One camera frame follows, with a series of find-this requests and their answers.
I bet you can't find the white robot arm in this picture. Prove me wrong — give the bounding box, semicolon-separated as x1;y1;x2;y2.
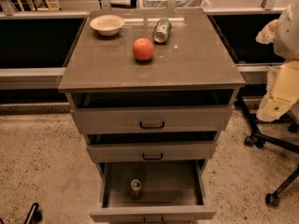
256;0;299;122

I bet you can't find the red orange apple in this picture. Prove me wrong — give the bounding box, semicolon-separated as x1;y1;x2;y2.
133;38;154;61

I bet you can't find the black rolling chair base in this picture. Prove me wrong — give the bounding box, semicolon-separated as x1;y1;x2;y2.
235;94;299;207

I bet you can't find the grey drawer cabinet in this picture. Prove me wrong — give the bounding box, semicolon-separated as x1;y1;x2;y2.
57;7;247;224

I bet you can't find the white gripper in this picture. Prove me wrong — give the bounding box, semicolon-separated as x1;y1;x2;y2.
256;61;299;122

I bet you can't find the grey top drawer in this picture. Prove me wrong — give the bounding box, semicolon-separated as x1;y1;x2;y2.
67;89;235;134

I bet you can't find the orange soda can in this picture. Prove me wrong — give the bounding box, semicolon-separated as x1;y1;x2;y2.
130;179;142;199

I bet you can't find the white ceramic bowl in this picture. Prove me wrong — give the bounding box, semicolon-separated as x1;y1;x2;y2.
90;15;124;36

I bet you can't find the black object bottom left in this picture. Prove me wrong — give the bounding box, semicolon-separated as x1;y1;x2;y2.
24;203;42;224

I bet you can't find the grey bottom drawer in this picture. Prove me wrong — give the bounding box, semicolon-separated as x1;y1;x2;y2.
90;161;216;224

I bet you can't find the grey drawer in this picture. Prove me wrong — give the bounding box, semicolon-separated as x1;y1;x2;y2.
87;132;217;162
90;161;216;224
67;89;235;134

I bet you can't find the green soda can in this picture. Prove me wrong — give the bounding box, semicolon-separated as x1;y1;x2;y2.
152;18;172;44

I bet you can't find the grey middle drawer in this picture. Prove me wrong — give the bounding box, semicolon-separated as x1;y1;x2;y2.
87;132;217;162

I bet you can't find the white wire basket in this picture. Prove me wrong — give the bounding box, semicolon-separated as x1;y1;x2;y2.
136;0;211;8

